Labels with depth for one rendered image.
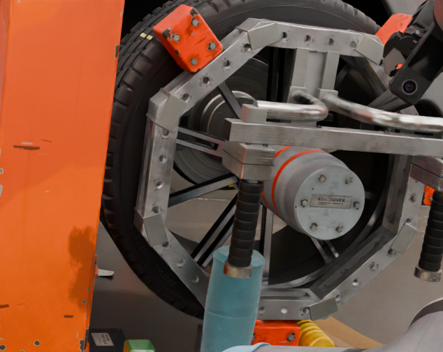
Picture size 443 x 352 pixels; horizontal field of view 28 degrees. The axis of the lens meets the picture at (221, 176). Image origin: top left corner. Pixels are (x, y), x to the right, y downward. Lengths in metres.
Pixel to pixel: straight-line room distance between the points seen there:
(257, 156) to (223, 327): 0.33
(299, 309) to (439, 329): 1.06
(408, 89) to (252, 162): 0.25
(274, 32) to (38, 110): 0.44
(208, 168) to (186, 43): 0.64
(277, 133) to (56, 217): 0.35
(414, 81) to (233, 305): 0.49
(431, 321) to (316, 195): 0.82
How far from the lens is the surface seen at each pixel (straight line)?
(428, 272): 1.49
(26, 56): 1.27
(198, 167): 2.04
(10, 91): 1.28
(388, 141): 1.41
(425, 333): 0.61
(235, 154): 1.31
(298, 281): 1.74
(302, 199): 1.42
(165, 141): 1.47
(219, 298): 1.46
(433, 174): 1.46
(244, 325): 1.48
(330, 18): 1.63
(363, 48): 1.57
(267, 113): 1.31
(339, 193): 1.45
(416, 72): 1.25
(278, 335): 1.66
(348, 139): 1.38
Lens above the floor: 1.20
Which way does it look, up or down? 13 degrees down
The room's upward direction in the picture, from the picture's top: 8 degrees clockwise
